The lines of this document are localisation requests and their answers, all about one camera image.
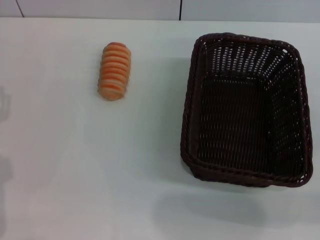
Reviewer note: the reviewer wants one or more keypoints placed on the dark brown wicker basket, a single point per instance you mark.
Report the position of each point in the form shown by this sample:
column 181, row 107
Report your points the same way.
column 250, row 125

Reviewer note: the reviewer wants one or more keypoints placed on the black vertical wall strip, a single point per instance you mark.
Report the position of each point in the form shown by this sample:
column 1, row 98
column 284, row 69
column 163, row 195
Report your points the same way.
column 180, row 10

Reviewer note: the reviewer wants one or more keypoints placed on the orange striped bread roll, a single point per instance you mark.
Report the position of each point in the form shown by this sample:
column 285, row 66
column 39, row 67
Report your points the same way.
column 113, row 72

